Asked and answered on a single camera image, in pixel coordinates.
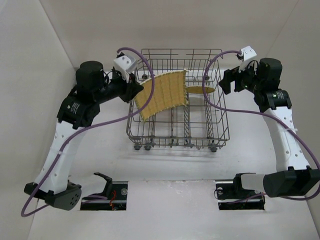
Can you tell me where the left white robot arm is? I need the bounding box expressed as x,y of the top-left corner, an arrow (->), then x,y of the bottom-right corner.
24,56 -> 143,211

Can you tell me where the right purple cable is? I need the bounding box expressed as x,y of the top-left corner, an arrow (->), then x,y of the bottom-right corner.
202,49 -> 320,204

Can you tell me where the grey wire dish rack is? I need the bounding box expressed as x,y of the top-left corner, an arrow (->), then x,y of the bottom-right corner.
126,48 -> 230,153

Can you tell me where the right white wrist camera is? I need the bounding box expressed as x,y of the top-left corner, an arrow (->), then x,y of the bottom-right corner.
236,45 -> 257,73

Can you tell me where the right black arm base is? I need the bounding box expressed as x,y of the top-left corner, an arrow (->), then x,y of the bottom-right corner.
213,173 -> 266,211

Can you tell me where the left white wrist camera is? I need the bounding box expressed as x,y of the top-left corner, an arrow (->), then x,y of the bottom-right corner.
113,52 -> 137,81

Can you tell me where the round woven bamboo plate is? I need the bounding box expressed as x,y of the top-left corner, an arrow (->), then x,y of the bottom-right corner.
186,85 -> 216,95

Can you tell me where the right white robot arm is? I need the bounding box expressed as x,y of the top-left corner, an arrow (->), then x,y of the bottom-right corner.
218,58 -> 320,200

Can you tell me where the rectangular woven bamboo plate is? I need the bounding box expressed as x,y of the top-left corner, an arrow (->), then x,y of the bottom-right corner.
139,69 -> 189,122

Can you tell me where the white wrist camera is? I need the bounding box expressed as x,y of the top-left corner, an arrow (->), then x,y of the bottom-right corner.
236,45 -> 257,73
113,52 -> 137,81

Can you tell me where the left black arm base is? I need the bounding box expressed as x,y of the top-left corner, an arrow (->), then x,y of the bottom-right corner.
80,172 -> 129,211

